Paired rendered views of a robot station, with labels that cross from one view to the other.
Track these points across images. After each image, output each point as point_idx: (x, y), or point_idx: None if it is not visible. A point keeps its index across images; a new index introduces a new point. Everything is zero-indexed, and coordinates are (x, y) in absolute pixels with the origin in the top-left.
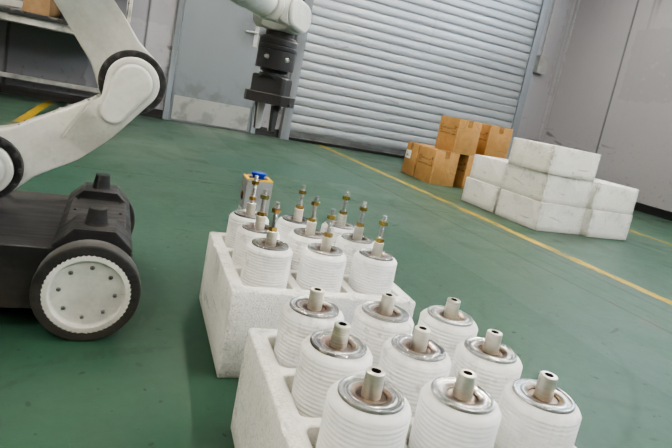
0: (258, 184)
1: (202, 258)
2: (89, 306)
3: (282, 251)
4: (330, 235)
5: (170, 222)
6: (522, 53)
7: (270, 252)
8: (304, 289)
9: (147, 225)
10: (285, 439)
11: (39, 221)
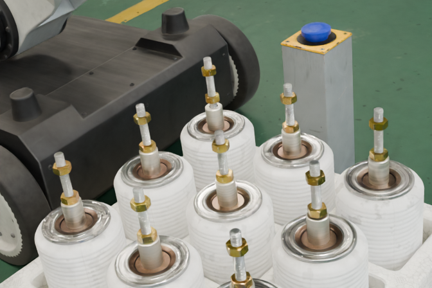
0: (209, 75)
1: (356, 143)
2: (0, 224)
3: (62, 245)
4: (141, 239)
5: (415, 53)
6: None
7: (41, 243)
8: None
9: (366, 59)
10: None
11: (47, 89)
